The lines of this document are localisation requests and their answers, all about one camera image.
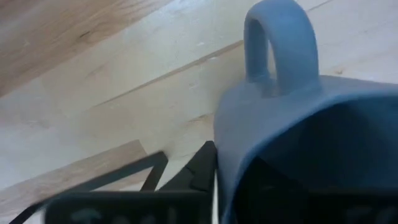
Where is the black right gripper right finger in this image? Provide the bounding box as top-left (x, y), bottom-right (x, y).
top-left (234, 157), bottom-right (398, 224)

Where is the grey-blue faceted mug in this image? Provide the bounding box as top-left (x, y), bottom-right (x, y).
top-left (212, 0), bottom-right (398, 224)

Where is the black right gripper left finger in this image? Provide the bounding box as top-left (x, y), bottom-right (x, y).
top-left (44, 140), bottom-right (219, 224)

